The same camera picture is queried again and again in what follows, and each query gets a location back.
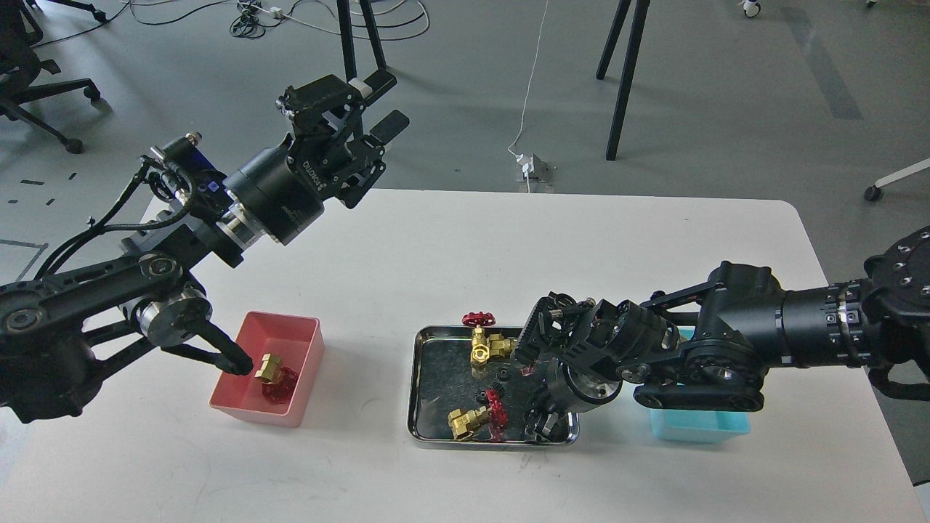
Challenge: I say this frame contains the brass valve upright red handle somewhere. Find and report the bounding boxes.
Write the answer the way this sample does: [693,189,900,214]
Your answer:
[461,311,502,370]

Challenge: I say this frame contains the black stand legs right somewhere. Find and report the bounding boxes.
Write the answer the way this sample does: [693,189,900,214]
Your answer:
[596,1,651,161]

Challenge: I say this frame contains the black stand legs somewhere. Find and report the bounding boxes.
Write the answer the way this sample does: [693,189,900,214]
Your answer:
[336,0,388,81]
[596,1,651,161]

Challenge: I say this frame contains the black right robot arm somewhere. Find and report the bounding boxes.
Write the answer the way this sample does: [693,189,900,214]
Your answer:
[511,228,929,438]

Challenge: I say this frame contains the black stand legs left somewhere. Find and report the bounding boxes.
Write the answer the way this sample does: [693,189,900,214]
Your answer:
[336,0,388,81]

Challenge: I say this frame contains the black cables on floor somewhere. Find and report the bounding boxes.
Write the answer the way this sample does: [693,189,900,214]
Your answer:
[33,0,431,41]

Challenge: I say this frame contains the blue plastic box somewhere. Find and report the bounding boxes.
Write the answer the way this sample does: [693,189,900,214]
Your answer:
[639,328,751,444]

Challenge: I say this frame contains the brass valve front red handle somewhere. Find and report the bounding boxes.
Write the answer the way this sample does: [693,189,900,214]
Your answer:
[446,389,509,441]

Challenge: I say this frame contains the black office chair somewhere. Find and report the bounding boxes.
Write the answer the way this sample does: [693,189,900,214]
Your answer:
[1,1,102,153]

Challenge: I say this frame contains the white cable on floor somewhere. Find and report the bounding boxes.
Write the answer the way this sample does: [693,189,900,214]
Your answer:
[508,0,551,195]

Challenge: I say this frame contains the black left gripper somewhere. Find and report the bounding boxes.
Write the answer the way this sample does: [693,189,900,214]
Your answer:
[225,70,410,245]

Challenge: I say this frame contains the pink plastic box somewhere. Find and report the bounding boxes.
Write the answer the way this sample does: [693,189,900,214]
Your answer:
[210,311,325,427]

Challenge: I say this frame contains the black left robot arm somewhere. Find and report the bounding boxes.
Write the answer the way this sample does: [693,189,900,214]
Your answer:
[2,69,409,423]

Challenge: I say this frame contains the metal tray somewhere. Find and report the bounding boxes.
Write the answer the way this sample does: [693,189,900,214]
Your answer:
[407,325,579,450]

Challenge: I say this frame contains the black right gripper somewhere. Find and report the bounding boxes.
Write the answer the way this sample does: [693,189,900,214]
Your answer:
[511,293,681,444]

